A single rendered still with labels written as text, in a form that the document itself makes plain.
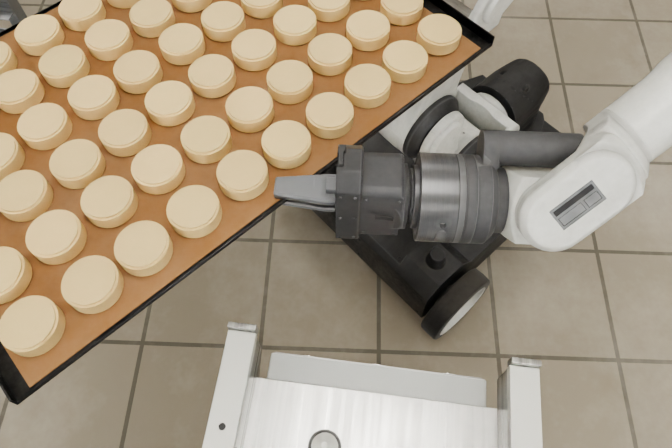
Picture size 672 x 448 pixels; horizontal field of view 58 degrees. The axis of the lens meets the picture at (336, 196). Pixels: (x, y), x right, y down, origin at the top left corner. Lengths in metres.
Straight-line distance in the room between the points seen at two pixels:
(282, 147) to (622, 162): 0.31
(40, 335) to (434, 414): 0.40
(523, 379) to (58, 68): 0.59
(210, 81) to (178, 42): 0.07
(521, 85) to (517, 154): 1.01
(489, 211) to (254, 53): 0.31
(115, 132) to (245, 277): 1.05
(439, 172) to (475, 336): 1.09
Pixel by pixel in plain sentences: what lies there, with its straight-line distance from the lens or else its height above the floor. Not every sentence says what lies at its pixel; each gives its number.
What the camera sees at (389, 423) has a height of 0.84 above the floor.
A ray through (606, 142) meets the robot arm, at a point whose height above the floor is 1.08.
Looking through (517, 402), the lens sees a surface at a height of 0.90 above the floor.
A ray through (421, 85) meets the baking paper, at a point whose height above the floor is 1.00.
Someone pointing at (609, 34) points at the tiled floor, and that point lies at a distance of 2.35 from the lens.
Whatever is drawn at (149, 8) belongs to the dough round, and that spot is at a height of 1.02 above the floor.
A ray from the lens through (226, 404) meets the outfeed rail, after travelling 0.63.
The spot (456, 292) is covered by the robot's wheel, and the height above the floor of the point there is 0.20.
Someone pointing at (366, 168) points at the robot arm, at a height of 1.04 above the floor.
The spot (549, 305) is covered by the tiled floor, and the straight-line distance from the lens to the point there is 1.71.
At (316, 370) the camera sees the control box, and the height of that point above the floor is 0.84.
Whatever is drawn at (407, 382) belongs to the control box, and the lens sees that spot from 0.70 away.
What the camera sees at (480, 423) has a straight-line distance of 0.70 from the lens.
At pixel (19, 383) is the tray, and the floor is 1.00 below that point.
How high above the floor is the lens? 1.51
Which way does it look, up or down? 60 degrees down
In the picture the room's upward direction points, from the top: straight up
